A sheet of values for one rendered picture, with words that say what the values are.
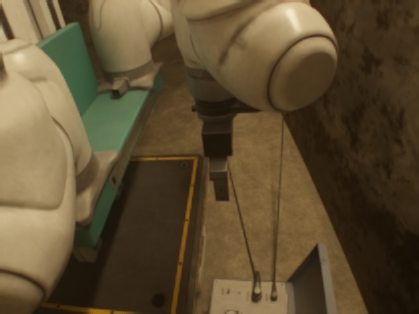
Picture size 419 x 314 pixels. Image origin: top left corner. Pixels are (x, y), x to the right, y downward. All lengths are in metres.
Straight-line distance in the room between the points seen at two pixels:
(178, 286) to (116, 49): 0.67
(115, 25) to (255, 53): 0.62
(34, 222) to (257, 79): 0.21
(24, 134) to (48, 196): 0.06
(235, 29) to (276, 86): 0.06
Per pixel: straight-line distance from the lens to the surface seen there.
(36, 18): 0.83
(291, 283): 1.12
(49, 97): 0.41
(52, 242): 0.26
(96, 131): 0.71
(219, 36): 0.25
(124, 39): 0.82
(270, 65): 0.22
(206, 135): 0.46
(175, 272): 0.86
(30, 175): 0.25
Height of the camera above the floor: 1.07
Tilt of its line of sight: 39 degrees down
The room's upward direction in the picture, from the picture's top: 7 degrees counter-clockwise
